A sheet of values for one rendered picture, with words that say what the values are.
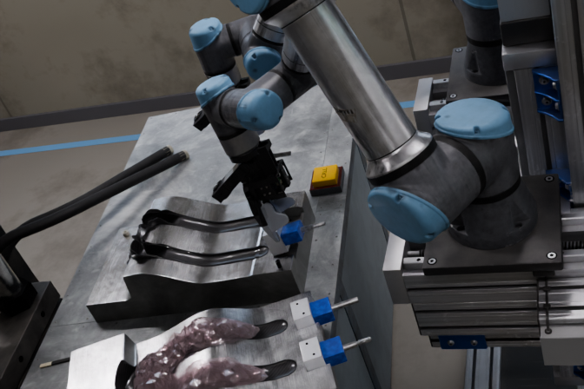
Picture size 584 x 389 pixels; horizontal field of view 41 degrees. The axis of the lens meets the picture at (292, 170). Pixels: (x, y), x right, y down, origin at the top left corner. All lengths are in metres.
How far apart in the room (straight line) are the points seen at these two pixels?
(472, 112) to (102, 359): 0.87
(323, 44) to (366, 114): 0.12
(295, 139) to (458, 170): 1.04
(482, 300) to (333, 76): 0.53
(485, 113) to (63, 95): 3.58
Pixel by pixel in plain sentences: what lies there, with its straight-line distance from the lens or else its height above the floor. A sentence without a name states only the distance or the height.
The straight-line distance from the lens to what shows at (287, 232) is 1.65.
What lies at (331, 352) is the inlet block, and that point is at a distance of 1.49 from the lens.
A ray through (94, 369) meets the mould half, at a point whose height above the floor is 0.91.
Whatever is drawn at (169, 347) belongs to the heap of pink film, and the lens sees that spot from 1.58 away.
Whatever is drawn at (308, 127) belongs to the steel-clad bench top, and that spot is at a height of 0.80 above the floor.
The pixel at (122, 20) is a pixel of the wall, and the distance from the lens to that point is 4.15.
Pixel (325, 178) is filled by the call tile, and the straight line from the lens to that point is 1.93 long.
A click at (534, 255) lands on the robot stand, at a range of 1.32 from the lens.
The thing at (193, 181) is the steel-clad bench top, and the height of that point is 0.80.
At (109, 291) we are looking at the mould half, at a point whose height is 0.86.
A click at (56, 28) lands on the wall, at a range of 4.36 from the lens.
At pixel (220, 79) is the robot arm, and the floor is 1.29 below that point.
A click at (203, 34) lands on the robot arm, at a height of 1.30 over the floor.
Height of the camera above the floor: 1.97
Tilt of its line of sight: 34 degrees down
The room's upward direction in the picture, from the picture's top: 21 degrees counter-clockwise
